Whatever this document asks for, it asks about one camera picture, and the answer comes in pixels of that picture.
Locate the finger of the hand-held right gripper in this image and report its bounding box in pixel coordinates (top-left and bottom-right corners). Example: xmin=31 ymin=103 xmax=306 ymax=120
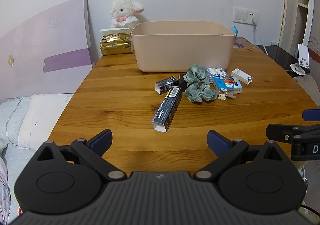
xmin=302 ymin=108 xmax=320 ymax=121
xmin=266 ymin=124 xmax=320 ymax=143

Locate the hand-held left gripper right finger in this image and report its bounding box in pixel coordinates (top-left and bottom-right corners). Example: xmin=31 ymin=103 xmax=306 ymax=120
xmin=194 ymin=130 xmax=285 ymax=182

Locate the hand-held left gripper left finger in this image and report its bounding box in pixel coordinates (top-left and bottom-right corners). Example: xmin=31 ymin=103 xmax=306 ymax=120
xmin=36 ymin=129 xmax=127 ymax=182

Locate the wooden clip with bear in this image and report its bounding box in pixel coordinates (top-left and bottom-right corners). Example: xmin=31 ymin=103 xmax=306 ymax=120
xmin=218 ymin=90 xmax=237 ymax=101

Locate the green striped scrunchie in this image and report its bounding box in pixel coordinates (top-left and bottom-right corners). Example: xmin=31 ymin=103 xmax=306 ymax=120
xmin=184 ymin=64 xmax=217 ymax=103

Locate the long dark blue box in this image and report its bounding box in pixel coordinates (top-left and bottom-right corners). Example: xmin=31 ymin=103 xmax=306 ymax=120
xmin=151 ymin=86 xmax=183 ymax=132

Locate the small white box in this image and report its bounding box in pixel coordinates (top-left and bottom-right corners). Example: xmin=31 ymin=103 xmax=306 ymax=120
xmin=231 ymin=68 xmax=253 ymax=85

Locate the small black box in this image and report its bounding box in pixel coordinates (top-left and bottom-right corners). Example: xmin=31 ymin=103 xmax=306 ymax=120
xmin=177 ymin=74 xmax=188 ymax=93

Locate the blue white patterned packet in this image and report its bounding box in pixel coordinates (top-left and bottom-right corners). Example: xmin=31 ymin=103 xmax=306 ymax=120
xmin=207 ymin=67 xmax=228 ymax=83

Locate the small dark blue box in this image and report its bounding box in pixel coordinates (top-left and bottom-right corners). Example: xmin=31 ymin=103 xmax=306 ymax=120
xmin=155 ymin=77 xmax=179 ymax=95

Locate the beige plastic storage bin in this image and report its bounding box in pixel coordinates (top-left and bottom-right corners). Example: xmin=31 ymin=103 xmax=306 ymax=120
xmin=130 ymin=21 xmax=237 ymax=73

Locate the grey cloth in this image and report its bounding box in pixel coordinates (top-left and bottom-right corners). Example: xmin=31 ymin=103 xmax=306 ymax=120
xmin=294 ymin=74 xmax=320 ymax=108

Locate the white phone stand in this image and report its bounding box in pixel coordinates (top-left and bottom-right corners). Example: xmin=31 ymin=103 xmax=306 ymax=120
xmin=290 ymin=44 xmax=311 ymax=76

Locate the white pillow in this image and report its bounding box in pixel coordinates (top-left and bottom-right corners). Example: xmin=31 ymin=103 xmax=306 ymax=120
xmin=19 ymin=94 xmax=74 ymax=150

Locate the black side table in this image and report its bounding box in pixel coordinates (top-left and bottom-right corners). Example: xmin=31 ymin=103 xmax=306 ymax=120
xmin=256 ymin=45 xmax=310 ymax=75

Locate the light blue checked quilt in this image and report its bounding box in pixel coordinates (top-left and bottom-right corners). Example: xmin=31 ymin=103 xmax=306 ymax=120
xmin=0 ymin=97 xmax=32 ymax=146

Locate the purple floral table mat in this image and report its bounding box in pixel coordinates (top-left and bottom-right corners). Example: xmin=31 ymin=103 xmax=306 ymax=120
xmin=232 ymin=37 xmax=262 ymax=51

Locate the gold foil packet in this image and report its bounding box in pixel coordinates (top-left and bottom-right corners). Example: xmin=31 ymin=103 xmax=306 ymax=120
xmin=100 ymin=33 xmax=135 ymax=56

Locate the floral bed sheet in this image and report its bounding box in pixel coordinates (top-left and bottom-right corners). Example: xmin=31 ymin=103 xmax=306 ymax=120
xmin=0 ymin=140 xmax=48 ymax=225

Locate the purple bed headboard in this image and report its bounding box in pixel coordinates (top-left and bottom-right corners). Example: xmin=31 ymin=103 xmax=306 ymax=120
xmin=0 ymin=0 xmax=96 ymax=99

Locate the white flat box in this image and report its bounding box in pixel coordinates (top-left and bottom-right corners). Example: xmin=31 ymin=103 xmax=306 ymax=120
xmin=99 ymin=27 xmax=132 ymax=36

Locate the white plush lamb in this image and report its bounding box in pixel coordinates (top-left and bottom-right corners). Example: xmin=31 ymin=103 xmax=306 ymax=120
xmin=111 ymin=0 xmax=145 ymax=28

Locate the black cable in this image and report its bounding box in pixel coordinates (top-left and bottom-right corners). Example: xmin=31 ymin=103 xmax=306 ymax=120
xmin=299 ymin=204 xmax=320 ymax=218

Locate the white plug with cable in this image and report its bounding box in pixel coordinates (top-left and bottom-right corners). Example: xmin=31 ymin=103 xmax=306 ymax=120
xmin=251 ymin=17 xmax=270 ymax=56

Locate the white wall switch socket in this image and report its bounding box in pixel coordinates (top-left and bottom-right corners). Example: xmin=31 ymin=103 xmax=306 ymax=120
xmin=234 ymin=6 xmax=260 ymax=25

